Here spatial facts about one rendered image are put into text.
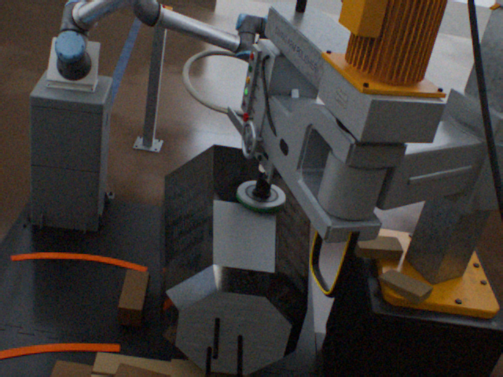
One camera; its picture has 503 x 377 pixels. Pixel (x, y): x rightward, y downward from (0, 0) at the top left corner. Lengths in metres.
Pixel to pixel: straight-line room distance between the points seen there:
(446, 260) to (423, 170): 0.59
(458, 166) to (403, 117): 0.53
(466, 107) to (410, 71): 0.57
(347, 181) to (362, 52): 0.40
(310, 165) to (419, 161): 0.38
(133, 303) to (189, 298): 0.79
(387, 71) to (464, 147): 0.56
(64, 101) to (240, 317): 1.61
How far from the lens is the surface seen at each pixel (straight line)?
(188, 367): 2.73
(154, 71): 4.50
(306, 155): 2.10
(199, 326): 2.42
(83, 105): 3.38
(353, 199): 1.91
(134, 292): 3.18
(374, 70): 1.72
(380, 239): 2.66
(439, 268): 2.55
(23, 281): 3.43
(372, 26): 1.66
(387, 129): 1.72
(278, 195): 2.73
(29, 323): 3.19
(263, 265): 2.38
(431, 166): 2.08
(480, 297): 2.65
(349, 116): 1.75
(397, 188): 2.01
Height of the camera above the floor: 2.24
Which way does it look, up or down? 30 degrees down
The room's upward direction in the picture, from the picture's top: 12 degrees clockwise
